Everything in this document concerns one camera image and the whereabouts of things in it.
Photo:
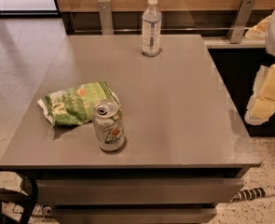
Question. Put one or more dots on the green chip bag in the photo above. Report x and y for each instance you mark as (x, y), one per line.
(74, 106)

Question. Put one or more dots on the black chair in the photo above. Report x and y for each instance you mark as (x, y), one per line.
(26, 201)

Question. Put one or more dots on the silver green 7up can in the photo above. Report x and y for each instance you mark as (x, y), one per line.
(108, 124)

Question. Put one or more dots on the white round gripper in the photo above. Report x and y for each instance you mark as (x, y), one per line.
(261, 107)

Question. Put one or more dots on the horizontal metal rail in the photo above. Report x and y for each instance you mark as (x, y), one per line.
(205, 31)

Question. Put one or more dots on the metal wall bracket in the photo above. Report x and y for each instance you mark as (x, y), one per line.
(236, 31)
(106, 18)

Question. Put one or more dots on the right metal wall bracket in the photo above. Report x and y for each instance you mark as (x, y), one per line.
(236, 31)

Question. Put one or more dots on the grey drawer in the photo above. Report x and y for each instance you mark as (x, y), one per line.
(134, 216)
(138, 191)

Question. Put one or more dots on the left metal wall bracket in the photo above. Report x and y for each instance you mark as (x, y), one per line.
(106, 18)

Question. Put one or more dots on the grey upper drawer front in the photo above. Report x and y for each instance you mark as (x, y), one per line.
(138, 191)

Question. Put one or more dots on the grey lower drawer front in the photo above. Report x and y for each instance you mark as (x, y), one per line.
(134, 216)

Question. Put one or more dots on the clear plastic water bottle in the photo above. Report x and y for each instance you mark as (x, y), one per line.
(151, 26)

